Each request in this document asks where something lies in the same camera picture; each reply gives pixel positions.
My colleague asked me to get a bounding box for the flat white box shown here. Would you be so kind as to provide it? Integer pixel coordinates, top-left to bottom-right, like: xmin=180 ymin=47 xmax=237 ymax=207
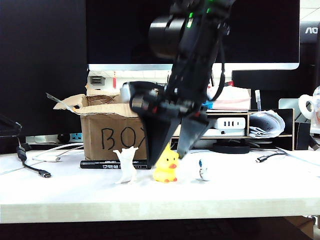
xmin=201 ymin=128 xmax=245 ymax=137

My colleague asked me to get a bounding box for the yellow duck doll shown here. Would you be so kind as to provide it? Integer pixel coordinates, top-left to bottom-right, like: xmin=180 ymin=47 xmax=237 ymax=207
xmin=152 ymin=143 xmax=180 ymax=183

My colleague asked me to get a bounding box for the white cat doll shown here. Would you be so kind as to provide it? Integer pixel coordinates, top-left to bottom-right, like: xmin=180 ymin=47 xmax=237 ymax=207
xmin=112 ymin=146 xmax=139 ymax=185

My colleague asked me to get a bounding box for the black AOC monitor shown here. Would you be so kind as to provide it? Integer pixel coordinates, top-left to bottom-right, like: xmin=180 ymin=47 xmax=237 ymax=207
xmin=299 ymin=21 xmax=320 ymax=111

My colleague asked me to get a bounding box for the white multi-port charger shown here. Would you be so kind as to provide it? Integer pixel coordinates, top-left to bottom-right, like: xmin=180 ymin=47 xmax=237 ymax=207
xmin=215 ymin=117 xmax=246 ymax=131

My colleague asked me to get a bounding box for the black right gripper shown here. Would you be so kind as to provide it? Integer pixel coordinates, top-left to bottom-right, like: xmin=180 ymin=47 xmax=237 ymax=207
xmin=129 ymin=81 xmax=217 ymax=169

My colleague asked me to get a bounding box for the black USB cable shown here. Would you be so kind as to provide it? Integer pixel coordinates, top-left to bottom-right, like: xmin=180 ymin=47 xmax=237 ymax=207
xmin=255 ymin=152 xmax=287 ymax=163

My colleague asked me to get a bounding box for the cardboard box marked BOX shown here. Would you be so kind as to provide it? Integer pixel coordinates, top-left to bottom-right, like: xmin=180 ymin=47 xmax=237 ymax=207
xmin=45 ymin=86 xmax=149 ymax=161

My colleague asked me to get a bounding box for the small white box under shelf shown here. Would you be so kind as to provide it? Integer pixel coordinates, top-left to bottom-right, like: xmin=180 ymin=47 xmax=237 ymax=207
xmin=193 ymin=139 xmax=217 ymax=148

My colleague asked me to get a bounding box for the white power strip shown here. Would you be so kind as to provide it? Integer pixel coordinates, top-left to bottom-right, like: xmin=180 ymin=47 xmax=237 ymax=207
xmin=24 ymin=132 xmax=83 ymax=145

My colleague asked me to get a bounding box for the small black box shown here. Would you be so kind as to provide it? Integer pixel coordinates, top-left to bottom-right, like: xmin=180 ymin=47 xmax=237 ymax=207
xmin=293 ymin=121 xmax=312 ymax=151

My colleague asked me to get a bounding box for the large silver-edged monitor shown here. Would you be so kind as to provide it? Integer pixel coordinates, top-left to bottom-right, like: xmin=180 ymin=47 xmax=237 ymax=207
xmin=84 ymin=0 xmax=301 ymax=72

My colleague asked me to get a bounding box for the pink tissue pack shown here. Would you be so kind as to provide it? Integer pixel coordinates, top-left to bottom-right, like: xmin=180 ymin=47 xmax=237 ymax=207
xmin=206 ymin=86 xmax=251 ymax=111

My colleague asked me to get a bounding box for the black marker pen box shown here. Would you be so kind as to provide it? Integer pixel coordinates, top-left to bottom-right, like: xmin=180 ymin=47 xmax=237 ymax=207
xmin=79 ymin=159 xmax=151 ymax=170

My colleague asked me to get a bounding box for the black round stand base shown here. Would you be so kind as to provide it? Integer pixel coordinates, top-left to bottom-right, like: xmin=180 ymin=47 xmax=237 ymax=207
xmin=211 ymin=142 xmax=251 ymax=155

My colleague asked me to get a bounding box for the white adapter cable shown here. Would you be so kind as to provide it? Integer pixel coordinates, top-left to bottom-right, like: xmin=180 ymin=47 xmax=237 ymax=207
xmin=31 ymin=142 xmax=85 ymax=163

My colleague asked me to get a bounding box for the dark monitor screen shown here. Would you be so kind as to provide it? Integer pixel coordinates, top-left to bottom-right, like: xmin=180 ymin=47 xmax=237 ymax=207
xmin=0 ymin=0 xmax=87 ymax=155

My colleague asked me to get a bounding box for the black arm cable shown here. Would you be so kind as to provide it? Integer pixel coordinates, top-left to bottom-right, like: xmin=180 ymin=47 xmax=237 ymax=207
xmin=211 ymin=44 xmax=226 ymax=101

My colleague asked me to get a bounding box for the black plug on strip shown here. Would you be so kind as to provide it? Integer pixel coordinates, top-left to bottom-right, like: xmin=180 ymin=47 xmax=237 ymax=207
xmin=56 ymin=133 xmax=71 ymax=144

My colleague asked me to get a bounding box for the clear plastic bag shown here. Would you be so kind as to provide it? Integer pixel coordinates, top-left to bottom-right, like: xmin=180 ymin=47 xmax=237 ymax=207
xmin=310 ymin=84 xmax=320 ymax=136

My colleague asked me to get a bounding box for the silver metal panel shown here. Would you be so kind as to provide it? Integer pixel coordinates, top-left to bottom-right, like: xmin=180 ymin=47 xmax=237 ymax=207
xmin=278 ymin=98 xmax=301 ymax=121

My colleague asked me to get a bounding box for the rolled paper bundle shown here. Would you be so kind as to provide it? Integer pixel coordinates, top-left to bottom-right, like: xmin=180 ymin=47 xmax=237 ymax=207
xmin=248 ymin=111 xmax=286 ymax=140

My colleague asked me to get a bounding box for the black and wood desk shelf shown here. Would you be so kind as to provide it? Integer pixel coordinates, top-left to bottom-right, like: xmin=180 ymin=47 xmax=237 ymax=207
xmin=172 ymin=108 xmax=295 ymax=152

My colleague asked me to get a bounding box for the white round doll blue mark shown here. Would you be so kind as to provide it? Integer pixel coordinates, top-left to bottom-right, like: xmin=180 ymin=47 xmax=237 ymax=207
xmin=198 ymin=159 xmax=212 ymax=181

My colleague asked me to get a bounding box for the black HDMI cable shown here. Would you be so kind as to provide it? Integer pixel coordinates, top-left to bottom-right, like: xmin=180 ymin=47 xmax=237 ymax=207
xmin=15 ymin=137 xmax=53 ymax=180

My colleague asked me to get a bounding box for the brown carton under table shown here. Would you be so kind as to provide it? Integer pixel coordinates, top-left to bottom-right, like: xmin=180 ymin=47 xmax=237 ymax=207
xmin=284 ymin=216 xmax=316 ymax=238

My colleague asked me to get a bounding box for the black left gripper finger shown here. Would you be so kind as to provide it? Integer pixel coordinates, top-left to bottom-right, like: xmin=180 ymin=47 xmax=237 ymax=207
xmin=0 ymin=114 xmax=23 ymax=138

